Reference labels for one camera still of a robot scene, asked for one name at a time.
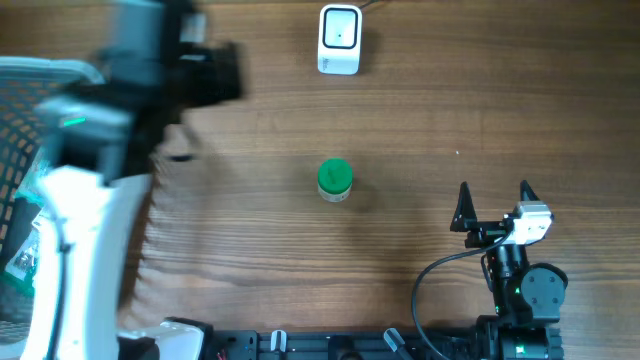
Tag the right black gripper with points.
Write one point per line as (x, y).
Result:
(465, 216)

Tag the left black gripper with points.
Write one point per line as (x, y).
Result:
(223, 68)

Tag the green lid jar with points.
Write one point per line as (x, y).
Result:
(335, 180)

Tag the teal wet wipes pack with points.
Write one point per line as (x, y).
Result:
(28, 188)

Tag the green 3M cloth package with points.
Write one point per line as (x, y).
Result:
(21, 269)

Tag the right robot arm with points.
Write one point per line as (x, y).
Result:
(527, 297)

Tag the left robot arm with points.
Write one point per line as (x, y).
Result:
(100, 142)

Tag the white barcode scanner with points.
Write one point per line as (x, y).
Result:
(339, 39)

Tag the grey mesh plastic basket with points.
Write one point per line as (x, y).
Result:
(25, 82)

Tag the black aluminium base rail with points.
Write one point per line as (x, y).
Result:
(282, 345)

